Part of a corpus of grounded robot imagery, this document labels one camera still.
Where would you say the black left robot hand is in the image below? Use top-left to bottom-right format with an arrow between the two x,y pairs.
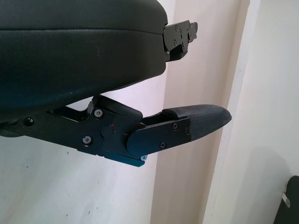
0,0 -> 232,168

